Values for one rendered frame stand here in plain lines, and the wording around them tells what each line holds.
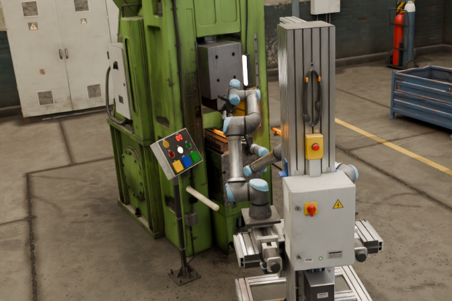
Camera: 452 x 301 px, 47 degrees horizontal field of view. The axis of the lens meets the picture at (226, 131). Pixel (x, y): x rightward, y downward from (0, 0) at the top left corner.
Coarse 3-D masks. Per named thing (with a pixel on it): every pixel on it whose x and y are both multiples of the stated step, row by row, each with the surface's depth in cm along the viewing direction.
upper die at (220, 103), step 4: (204, 100) 420; (208, 100) 415; (212, 100) 409; (216, 100) 404; (220, 100) 404; (204, 104) 422; (208, 104) 417; (212, 104) 411; (216, 104) 405; (220, 104) 405; (216, 108) 407; (220, 108) 406
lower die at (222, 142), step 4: (204, 128) 453; (216, 128) 452; (204, 132) 444; (208, 132) 443; (212, 132) 442; (204, 136) 437; (208, 136) 436; (216, 136) 432; (220, 136) 431; (224, 136) 427; (204, 140) 436; (208, 140) 431; (216, 140) 425; (220, 140) 422; (224, 140) 421; (216, 144) 420; (220, 144) 415; (224, 144) 416; (220, 148) 416; (224, 148) 417; (228, 148) 419
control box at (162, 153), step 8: (184, 128) 389; (168, 136) 374; (184, 136) 386; (152, 144) 367; (160, 144) 366; (176, 144) 377; (184, 144) 383; (192, 144) 389; (160, 152) 365; (168, 152) 368; (176, 152) 374; (184, 152) 380; (192, 152) 388; (160, 160) 367; (168, 160) 366; (176, 160) 371; (200, 160) 389; (168, 168) 365; (184, 168) 374; (168, 176) 368
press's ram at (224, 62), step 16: (208, 48) 388; (224, 48) 395; (240, 48) 403; (208, 64) 392; (224, 64) 398; (240, 64) 406; (208, 80) 397; (224, 80) 402; (240, 80) 410; (208, 96) 403
